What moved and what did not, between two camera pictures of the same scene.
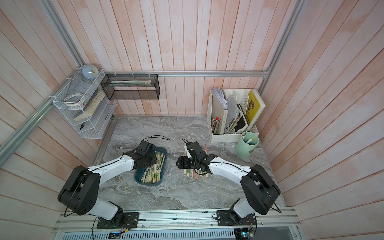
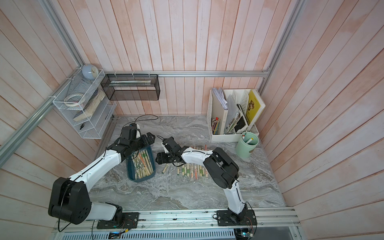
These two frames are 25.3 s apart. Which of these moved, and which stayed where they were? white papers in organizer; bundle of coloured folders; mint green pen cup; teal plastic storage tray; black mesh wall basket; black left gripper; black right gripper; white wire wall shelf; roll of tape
Moved: black left gripper; teal plastic storage tray; black right gripper
Stayed: mint green pen cup; black mesh wall basket; white wire wall shelf; roll of tape; white papers in organizer; bundle of coloured folders
